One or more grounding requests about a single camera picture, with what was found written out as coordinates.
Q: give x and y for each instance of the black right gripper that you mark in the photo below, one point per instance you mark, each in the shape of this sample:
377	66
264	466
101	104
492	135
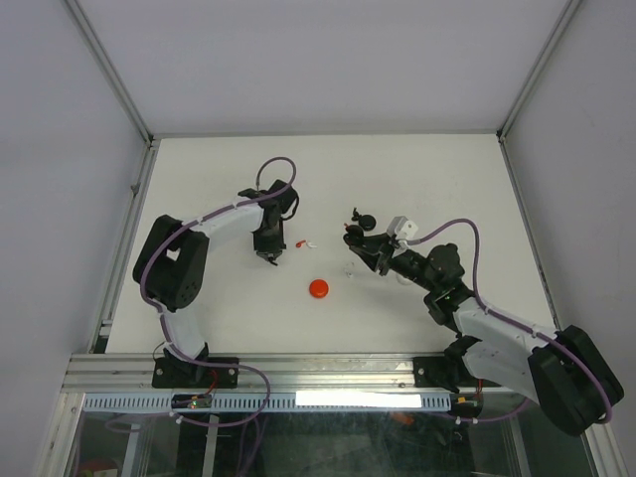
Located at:
378	251

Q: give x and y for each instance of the black earbud with case lid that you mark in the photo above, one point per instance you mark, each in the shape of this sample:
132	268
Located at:
366	222

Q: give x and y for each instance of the aluminium frame post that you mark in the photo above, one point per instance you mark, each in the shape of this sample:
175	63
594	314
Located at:
103	61
558	31

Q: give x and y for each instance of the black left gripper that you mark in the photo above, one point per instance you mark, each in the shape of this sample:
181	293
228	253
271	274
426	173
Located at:
275	248

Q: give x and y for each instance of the aluminium frame post left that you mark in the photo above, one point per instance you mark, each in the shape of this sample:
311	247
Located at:
103	61

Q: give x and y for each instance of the white round charging case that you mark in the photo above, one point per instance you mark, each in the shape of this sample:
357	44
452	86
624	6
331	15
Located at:
403	281

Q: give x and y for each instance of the aluminium mounting rail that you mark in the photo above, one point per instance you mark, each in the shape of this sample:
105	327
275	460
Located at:
376	372

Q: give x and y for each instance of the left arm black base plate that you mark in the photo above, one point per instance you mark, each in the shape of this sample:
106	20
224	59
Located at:
199	372

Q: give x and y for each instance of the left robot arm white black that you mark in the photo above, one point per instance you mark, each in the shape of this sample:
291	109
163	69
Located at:
171	265

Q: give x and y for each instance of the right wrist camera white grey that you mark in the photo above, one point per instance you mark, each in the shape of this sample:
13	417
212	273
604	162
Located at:
401	230

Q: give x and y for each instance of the white slotted cable duct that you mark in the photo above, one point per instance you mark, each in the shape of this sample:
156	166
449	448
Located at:
303	401

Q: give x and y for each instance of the red round charging case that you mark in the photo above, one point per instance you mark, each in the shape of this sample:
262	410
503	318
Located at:
318	288

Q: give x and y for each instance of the aluminium frame post right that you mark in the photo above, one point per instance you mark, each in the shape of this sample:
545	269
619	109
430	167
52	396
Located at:
558	31

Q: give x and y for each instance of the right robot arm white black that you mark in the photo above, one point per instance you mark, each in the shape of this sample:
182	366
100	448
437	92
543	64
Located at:
562	371

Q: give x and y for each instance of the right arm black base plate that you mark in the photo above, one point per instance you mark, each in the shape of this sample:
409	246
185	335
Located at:
442	371

